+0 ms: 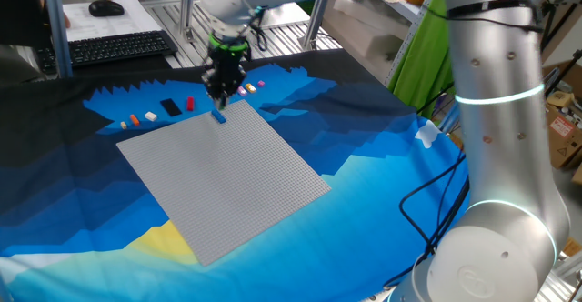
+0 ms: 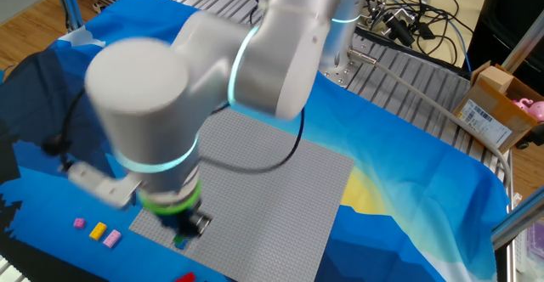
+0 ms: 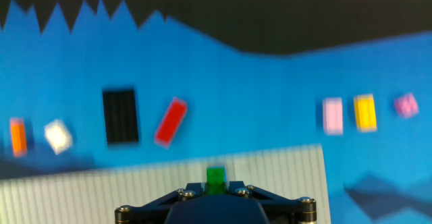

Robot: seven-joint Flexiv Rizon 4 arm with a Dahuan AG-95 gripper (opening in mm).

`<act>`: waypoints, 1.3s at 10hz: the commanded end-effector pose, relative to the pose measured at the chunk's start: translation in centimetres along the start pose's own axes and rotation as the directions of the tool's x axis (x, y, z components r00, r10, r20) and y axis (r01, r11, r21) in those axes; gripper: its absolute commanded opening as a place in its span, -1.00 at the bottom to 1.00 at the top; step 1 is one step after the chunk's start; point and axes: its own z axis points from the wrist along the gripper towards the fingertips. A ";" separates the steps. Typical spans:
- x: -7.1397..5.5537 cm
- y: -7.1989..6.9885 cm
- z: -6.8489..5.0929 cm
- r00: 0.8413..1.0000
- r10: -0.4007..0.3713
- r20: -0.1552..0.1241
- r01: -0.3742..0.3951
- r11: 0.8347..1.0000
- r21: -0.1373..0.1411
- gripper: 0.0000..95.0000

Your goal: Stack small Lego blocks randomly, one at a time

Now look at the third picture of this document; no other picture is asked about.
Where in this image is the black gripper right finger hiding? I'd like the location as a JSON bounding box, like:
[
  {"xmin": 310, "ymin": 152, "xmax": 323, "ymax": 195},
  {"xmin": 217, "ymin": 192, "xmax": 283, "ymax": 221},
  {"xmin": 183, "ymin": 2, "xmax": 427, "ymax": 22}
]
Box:
[{"xmin": 226, "ymin": 180, "xmax": 317, "ymax": 224}]

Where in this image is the blue mountain print tablecloth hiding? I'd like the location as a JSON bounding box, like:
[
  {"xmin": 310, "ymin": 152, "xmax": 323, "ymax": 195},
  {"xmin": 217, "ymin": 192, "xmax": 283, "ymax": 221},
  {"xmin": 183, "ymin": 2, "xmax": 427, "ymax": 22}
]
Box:
[{"xmin": 0, "ymin": 0, "xmax": 432, "ymax": 224}]

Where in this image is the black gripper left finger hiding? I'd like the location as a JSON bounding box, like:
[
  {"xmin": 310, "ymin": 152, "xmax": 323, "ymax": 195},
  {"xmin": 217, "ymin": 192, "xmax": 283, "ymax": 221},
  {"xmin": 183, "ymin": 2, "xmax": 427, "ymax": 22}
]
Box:
[{"xmin": 114, "ymin": 182, "xmax": 207, "ymax": 224}]

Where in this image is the grey Lego baseplate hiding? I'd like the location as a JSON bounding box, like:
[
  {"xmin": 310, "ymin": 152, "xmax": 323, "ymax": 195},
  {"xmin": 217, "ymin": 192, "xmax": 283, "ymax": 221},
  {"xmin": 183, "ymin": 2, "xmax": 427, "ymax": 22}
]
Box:
[{"xmin": 0, "ymin": 144, "xmax": 332, "ymax": 224}]

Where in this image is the white Lego brick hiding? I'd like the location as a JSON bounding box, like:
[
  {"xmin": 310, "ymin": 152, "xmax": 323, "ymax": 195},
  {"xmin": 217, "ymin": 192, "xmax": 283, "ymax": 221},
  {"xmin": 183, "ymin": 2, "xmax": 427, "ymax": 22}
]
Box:
[{"xmin": 43, "ymin": 118, "xmax": 74, "ymax": 156}]

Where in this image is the small magenta Lego brick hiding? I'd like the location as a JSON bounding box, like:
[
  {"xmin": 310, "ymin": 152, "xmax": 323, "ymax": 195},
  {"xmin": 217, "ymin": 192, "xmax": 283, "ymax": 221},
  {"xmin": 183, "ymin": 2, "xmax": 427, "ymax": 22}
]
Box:
[{"xmin": 393, "ymin": 92, "xmax": 420, "ymax": 119}]

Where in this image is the light pink Lego brick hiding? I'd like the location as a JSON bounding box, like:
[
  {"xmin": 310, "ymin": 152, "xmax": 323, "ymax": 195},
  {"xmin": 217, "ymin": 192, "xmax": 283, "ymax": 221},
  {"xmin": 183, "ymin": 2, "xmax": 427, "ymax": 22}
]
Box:
[{"xmin": 322, "ymin": 96, "xmax": 344, "ymax": 136}]

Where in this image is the red Lego brick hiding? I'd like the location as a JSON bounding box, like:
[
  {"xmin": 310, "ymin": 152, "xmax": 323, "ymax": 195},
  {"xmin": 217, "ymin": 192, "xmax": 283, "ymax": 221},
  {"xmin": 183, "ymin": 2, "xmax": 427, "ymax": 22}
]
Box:
[{"xmin": 154, "ymin": 96, "xmax": 188, "ymax": 149}]

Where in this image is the orange Lego brick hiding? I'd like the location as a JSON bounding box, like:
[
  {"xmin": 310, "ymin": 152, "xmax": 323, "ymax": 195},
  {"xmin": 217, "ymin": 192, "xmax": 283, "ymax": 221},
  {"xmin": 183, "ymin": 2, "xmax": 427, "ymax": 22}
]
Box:
[{"xmin": 9, "ymin": 117, "xmax": 28, "ymax": 159}]

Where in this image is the black Lego plate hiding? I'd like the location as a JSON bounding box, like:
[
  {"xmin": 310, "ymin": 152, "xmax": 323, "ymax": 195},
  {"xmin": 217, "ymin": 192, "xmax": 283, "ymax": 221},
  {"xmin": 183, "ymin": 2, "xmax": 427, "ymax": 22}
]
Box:
[{"xmin": 101, "ymin": 88, "xmax": 140, "ymax": 146}]

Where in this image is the green Lego brick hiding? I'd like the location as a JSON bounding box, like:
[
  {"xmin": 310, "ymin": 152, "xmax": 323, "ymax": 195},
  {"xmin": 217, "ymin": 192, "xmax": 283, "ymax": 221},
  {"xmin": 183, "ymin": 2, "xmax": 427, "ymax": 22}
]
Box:
[{"xmin": 205, "ymin": 165, "xmax": 227, "ymax": 196}]

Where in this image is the yellow Lego brick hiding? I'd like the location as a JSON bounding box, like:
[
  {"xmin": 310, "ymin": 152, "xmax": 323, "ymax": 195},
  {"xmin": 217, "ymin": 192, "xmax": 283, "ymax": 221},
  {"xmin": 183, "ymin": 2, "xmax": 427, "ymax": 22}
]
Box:
[{"xmin": 352, "ymin": 93, "xmax": 378, "ymax": 133}]

